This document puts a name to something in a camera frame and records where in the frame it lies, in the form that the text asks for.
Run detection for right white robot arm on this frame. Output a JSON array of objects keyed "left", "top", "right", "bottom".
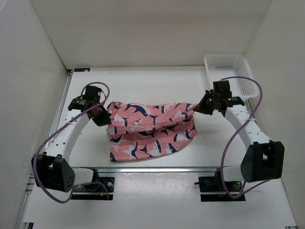
[{"left": 194, "top": 80, "right": 285, "bottom": 191}]

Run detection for pink shark print shorts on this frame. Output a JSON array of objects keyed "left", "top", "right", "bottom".
[{"left": 107, "top": 102, "right": 197, "bottom": 162}]

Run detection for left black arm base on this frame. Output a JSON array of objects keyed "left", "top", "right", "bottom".
[{"left": 71, "top": 169, "right": 115, "bottom": 201}]

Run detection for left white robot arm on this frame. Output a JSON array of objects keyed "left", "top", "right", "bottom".
[{"left": 31, "top": 84, "right": 111, "bottom": 192}]

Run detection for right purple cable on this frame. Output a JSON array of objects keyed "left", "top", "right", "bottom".
[{"left": 220, "top": 75, "right": 272, "bottom": 199}]

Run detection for purple cable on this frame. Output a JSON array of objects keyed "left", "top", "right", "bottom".
[
  {"left": 32, "top": 82, "right": 111, "bottom": 204},
  {"left": 220, "top": 75, "right": 272, "bottom": 199}
]

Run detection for white perforated plastic basket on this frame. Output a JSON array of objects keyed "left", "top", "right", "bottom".
[{"left": 204, "top": 54, "right": 259, "bottom": 101}]

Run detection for aluminium frame rail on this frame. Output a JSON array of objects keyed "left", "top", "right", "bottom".
[{"left": 71, "top": 167, "right": 244, "bottom": 174}]

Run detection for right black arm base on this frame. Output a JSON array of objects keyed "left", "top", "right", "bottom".
[{"left": 194, "top": 169, "right": 245, "bottom": 202}]

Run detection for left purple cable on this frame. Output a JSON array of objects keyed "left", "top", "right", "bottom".
[{"left": 32, "top": 82, "right": 111, "bottom": 204}]

